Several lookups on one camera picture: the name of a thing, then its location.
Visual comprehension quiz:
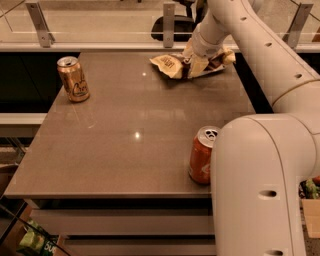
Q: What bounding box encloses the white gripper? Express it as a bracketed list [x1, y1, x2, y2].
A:
[182, 23, 227, 78]

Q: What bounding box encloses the brown chip bag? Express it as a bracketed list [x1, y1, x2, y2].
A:
[150, 47, 236, 79]

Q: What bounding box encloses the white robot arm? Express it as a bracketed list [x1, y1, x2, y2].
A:
[189, 0, 320, 256]

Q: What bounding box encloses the orange soda can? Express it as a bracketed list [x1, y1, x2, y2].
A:
[189, 126, 220, 184]

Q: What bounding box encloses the gold soda can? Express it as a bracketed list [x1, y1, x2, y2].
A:
[57, 56, 90, 102]

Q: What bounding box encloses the green snack bag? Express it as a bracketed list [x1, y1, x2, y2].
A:
[17, 219, 56, 256]

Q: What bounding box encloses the black office chair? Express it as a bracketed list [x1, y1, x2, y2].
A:
[150, 0, 209, 43]

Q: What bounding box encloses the cardboard box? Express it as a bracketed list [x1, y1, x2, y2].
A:
[302, 199, 320, 239]

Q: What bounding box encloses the grey drawer cabinet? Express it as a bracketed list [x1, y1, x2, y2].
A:
[27, 196, 216, 256]

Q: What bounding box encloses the middle metal railing bracket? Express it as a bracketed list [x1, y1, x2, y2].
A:
[163, 2, 175, 48]

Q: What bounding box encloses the metal railing bracket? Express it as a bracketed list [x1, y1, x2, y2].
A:
[163, 2, 175, 48]
[283, 3, 313, 49]
[25, 0, 55, 48]

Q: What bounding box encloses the right metal railing bracket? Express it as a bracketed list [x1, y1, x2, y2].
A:
[283, 3, 313, 49]

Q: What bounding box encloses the left metal railing bracket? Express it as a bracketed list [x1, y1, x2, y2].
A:
[25, 0, 55, 48]

